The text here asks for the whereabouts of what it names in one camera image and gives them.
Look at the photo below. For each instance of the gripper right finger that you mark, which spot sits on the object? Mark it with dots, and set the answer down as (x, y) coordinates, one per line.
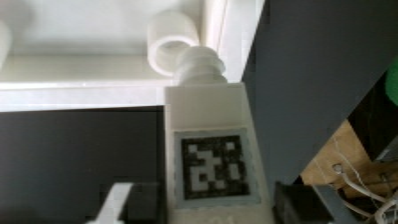
(310, 205)

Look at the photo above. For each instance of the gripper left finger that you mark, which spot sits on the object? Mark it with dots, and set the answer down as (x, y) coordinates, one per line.
(130, 206)

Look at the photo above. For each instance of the white leg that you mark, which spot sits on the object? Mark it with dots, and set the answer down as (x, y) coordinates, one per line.
(218, 193)

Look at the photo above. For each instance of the white square tabletop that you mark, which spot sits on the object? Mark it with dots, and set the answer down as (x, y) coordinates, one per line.
(74, 49)

